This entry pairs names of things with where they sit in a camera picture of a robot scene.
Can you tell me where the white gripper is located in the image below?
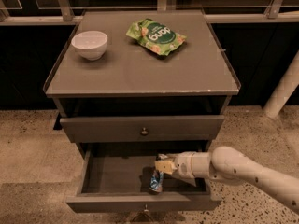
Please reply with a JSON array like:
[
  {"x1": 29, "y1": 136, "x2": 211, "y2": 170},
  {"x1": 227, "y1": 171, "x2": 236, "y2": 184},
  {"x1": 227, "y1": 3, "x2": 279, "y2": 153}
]
[{"x1": 155, "y1": 152, "x2": 194, "y2": 179}]

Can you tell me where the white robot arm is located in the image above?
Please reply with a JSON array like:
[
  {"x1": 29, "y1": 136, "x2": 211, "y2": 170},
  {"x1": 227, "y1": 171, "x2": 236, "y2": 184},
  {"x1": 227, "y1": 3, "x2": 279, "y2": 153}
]
[{"x1": 155, "y1": 147, "x2": 299, "y2": 214}]

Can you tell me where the brass top drawer knob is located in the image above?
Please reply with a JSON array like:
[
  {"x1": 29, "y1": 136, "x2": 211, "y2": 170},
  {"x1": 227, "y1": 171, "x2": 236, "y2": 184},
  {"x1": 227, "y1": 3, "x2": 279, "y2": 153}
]
[{"x1": 140, "y1": 127, "x2": 149, "y2": 136}]

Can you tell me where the brass drawer knob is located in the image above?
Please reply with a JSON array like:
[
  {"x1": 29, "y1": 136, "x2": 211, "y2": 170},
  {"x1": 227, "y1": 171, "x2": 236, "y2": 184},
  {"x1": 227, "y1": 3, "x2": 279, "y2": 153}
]
[
  {"x1": 142, "y1": 207, "x2": 149, "y2": 215},
  {"x1": 140, "y1": 127, "x2": 149, "y2": 136}
]

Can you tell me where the grey top drawer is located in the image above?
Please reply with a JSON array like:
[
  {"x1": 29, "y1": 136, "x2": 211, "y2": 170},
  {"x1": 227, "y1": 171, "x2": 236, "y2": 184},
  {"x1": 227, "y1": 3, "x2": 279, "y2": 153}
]
[{"x1": 61, "y1": 115, "x2": 224, "y2": 143}]

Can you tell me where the brass middle drawer knob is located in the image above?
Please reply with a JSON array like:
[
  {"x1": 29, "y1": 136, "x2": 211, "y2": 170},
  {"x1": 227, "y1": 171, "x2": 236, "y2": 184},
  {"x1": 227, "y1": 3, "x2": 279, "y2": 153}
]
[{"x1": 142, "y1": 207, "x2": 149, "y2": 215}]

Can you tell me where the open grey middle drawer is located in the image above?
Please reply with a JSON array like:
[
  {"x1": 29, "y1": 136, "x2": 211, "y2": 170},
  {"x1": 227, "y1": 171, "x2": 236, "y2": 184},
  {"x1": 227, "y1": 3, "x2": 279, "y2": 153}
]
[{"x1": 66, "y1": 147, "x2": 221, "y2": 213}]

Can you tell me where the grey drawer cabinet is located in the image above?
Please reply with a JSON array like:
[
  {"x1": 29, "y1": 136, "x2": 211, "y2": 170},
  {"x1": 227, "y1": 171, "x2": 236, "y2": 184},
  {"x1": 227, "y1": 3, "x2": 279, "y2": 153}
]
[{"x1": 43, "y1": 10, "x2": 242, "y2": 217}]

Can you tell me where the green snack bag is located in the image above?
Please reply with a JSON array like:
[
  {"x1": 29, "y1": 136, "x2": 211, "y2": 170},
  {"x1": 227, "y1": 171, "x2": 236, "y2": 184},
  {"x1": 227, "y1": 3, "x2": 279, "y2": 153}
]
[{"x1": 126, "y1": 19, "x2": 186, "y2": 56}]

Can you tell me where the white ceramic bowl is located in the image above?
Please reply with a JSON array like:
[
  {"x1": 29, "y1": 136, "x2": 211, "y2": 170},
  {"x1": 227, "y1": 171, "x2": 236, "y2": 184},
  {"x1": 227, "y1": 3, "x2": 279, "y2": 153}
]
[{"x1": 71, "y1": 31, "x2": 108, "y2": 61}]

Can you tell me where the white post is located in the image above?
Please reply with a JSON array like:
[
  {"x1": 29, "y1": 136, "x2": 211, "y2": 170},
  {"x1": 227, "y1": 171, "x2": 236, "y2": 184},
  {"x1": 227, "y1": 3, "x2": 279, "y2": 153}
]
[{"x1": 263, "y1": 50, "x2": 299, "y2": 119}]

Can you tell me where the metal railing frame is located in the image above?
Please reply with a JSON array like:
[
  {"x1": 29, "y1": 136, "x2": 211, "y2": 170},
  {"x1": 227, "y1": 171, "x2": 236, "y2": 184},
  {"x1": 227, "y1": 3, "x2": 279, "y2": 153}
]
[{"x1": 0, "y1": 0, "x2": 299, "y2": 25}]

